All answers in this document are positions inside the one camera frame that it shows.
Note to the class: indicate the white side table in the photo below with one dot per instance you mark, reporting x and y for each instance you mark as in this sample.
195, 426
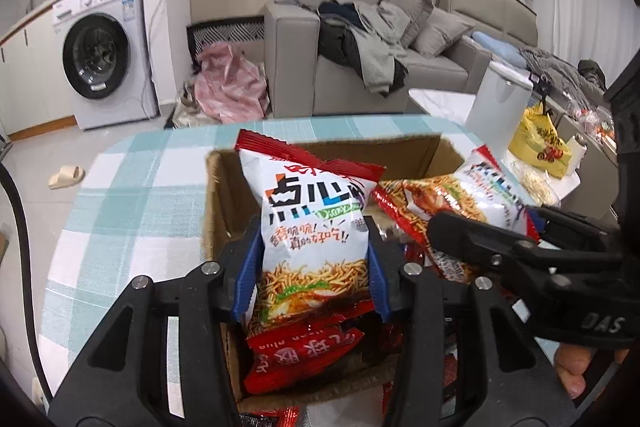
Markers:
456, 107

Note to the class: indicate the small red snack packet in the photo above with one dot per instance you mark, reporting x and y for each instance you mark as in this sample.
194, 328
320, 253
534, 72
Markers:
304, 349

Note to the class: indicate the white front-load washing machine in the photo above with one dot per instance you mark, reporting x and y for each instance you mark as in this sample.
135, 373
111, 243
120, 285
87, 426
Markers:
105, 61

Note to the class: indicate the grey sofa cushion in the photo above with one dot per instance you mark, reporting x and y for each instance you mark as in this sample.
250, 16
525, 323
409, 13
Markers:
418, 12

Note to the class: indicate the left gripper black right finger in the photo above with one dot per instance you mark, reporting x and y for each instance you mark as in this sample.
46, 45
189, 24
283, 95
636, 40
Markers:
503, 376

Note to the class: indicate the beige slipper on floor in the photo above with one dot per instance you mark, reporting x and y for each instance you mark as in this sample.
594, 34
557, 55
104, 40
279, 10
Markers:
67, 176

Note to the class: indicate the pink cloth on chair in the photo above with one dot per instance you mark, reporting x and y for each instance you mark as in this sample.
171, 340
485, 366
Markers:
229, 88

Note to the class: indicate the SF Express cardboard box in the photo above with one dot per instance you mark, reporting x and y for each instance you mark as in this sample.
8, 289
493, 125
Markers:
229, 207

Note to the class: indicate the grey sofa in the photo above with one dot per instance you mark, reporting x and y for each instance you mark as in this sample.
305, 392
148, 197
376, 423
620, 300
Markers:
451, 53

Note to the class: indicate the black patterned chair back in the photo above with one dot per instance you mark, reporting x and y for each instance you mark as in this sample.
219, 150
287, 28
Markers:
239, 30

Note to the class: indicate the yellow plastic bag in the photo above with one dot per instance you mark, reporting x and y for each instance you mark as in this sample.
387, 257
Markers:
536, 142

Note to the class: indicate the person's right hand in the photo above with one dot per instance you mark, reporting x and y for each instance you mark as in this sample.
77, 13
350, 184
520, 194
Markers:
571, 362

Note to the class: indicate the white cylindrical kettle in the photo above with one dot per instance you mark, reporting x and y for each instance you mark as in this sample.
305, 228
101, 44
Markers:
498, 106

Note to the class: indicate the clear bag of food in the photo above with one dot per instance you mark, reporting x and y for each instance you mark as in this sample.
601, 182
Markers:
535, 184

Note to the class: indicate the white red noodle snack bag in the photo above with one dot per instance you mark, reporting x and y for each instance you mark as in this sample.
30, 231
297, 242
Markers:
311, 219

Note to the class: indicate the small noodle snack bag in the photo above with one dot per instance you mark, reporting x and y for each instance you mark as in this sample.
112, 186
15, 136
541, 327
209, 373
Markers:
478, 190

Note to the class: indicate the pile of grey clothes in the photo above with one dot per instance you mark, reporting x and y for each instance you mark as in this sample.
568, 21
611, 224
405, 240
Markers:
366, 38

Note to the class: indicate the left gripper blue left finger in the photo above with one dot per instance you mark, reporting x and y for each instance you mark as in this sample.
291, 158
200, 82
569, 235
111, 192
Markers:
157, 356

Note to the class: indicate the teal checked tablecloth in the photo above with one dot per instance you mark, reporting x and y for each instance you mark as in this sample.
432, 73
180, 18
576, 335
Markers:
140, 210

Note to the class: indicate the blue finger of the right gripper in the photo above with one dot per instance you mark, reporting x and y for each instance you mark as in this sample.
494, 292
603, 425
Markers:
513, 263
568, 230

